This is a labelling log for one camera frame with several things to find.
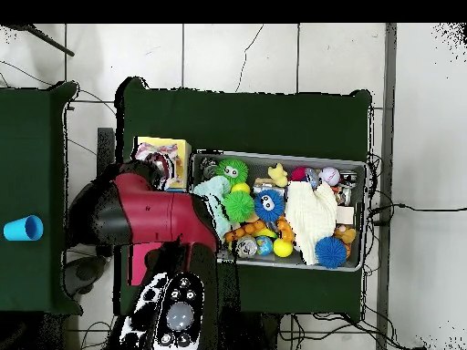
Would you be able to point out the yellow foam toy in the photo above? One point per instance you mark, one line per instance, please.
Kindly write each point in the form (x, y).
(278, 175)

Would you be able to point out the crushed silver can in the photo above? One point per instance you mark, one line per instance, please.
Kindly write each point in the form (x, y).
(247, 247)

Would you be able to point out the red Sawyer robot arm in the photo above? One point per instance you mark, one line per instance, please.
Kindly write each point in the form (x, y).
(157, 215)

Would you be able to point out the blue spiky googly-eyed ball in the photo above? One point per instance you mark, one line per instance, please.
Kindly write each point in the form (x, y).
(331, 252)
(269, 206)

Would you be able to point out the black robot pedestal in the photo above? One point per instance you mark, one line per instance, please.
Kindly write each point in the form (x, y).
(264, 335)

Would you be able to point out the shallow grey mesh bin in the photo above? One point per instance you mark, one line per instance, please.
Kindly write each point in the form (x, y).
(257, 166)

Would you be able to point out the wooden box with three holes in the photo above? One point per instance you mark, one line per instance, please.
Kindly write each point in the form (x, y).
(186, 149)

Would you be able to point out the globe print ball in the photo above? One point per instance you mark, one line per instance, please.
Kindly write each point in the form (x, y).
(264, 245)

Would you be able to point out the green spiky googly-eyed ball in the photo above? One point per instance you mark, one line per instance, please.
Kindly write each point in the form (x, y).
(232, 171)

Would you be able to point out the white baseball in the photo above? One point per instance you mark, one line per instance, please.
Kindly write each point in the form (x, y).
(329, 176)

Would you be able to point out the black upright panel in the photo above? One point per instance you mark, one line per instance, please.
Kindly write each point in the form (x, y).
(105, 146)

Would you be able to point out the cream knitted cloth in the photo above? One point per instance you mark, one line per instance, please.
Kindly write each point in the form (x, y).
(310, 218)

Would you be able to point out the yellow ball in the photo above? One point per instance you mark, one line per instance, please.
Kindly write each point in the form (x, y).
(241, 188)

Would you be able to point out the white paper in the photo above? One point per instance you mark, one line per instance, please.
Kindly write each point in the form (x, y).
(157, 149)

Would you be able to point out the mint knitted cloth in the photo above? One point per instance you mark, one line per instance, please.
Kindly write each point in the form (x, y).
(215, 187)

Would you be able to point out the dark rod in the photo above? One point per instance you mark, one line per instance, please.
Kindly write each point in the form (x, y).
(47, 41)

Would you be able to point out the grey stand foot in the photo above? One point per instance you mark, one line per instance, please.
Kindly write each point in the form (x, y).
(85, 273)

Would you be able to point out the dark green table cloth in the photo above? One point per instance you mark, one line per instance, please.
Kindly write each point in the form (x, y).
(255, 120)
(33, 146)

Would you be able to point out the blue round object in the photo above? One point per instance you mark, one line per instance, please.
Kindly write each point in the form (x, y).
(18, 229)

